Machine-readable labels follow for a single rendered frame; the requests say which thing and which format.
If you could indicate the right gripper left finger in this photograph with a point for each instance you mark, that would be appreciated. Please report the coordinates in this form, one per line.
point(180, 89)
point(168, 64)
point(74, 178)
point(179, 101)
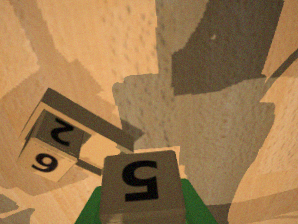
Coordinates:
point(89, 214)

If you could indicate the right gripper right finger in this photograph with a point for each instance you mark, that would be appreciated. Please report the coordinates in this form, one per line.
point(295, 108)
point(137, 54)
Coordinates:
point(196, 211)

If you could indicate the brown number cube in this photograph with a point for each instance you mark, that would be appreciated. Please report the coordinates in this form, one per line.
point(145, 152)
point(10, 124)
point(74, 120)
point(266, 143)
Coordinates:
point(52, 147)
point(142, 188)

